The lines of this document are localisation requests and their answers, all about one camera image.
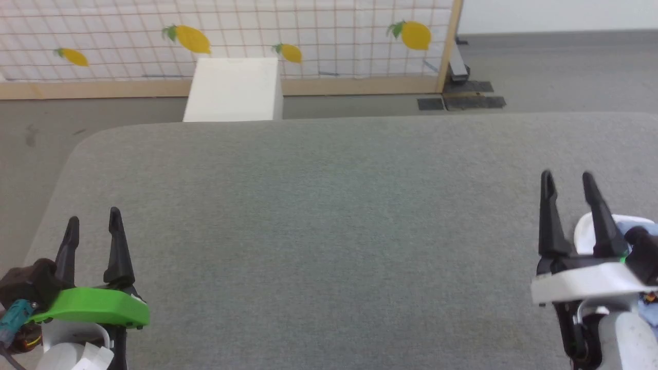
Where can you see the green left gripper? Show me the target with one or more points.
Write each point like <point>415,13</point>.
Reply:
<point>97,307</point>

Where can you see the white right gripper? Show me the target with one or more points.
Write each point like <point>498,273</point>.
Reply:
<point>586,282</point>

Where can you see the light blue shirt white collar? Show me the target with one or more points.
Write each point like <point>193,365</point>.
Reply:
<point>583,234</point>

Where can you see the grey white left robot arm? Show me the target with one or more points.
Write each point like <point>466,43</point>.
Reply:
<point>67,349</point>

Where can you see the long black floor mat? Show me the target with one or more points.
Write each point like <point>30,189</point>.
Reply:
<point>475,103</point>

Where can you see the black floor mat under foot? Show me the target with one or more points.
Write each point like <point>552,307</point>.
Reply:
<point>470,87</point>

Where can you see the small black floor mat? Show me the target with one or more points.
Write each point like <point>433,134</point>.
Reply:
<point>431,104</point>

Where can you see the metal partition foot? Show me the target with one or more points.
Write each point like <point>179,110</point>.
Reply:
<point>457,67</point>

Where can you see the white box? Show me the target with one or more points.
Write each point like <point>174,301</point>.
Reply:
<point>234,90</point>

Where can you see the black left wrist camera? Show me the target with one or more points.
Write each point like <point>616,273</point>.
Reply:
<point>31,280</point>

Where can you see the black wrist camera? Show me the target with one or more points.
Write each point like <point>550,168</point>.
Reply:
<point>31,280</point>
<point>645,254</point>

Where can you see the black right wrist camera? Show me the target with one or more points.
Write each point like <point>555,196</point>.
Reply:
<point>645,254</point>

